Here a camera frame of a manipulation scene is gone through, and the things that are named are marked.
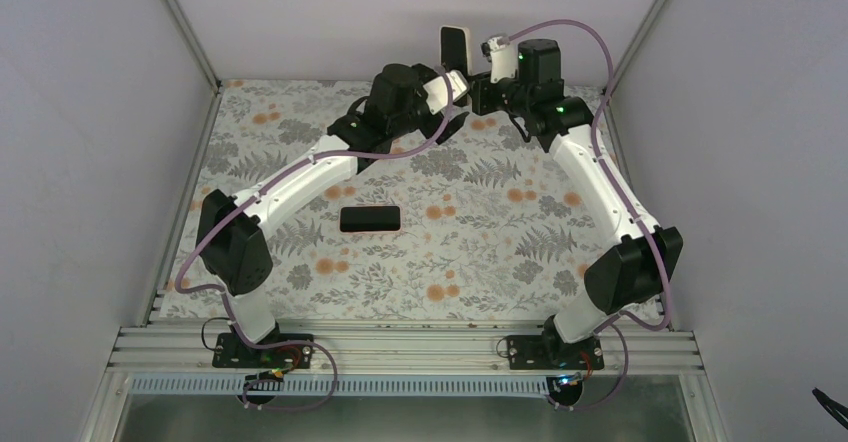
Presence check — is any aluminium frame post right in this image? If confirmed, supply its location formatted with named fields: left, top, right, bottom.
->
left=604, top=0, right=694, bottom=99

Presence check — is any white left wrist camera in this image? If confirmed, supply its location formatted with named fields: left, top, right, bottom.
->
left=423, top=70, right=469, bottom=114

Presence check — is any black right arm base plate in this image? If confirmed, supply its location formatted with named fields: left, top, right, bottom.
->
left=505, top=335, right=605, bottom=371

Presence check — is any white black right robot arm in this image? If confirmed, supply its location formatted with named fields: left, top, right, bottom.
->
left=471, top=35, right=683, bottom=369

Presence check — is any floral patterned table mat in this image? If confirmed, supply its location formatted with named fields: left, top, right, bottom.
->
left=156, top=79, right=608, bottom=322

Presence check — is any black object bottom right corner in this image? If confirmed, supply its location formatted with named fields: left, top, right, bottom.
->
left=812, top=388, right=848, bottom=429

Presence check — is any aluminium frame post left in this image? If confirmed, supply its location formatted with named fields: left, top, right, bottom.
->
left=163, top=0, right=221, bottom=92

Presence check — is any perforated grey cable duct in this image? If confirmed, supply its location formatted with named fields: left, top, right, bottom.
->
left=128, top=373, right=548, bottom=398

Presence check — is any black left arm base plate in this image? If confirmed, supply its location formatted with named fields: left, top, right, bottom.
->
left=211, top=332, right=312, bottom=370

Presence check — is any aluminium front rail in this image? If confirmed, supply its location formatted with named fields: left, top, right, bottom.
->
left=107, top=323, right=704, bottom=376

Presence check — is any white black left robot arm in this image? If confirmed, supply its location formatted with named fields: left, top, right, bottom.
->
left=189, top=64, right=470, bottom=367

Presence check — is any aluminium frame post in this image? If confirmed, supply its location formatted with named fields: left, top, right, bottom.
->
left=604, top=0, right=694, bottom=99
left=163, top=0, right=221, bottom=92

